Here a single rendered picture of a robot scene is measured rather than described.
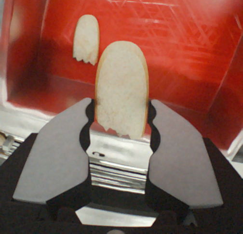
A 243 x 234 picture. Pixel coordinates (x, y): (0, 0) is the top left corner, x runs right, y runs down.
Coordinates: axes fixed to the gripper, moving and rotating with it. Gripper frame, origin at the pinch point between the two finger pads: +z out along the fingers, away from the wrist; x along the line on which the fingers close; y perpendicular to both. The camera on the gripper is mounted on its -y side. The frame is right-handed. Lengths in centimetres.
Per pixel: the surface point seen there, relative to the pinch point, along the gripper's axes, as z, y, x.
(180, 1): 16.8, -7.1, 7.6
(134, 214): 11.0, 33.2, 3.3
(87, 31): 16.0, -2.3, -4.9
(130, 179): 14.2, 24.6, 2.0
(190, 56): 16.8, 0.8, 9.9
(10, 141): 13.7, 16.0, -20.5
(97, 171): 14.2, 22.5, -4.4
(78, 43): 15.8, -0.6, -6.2
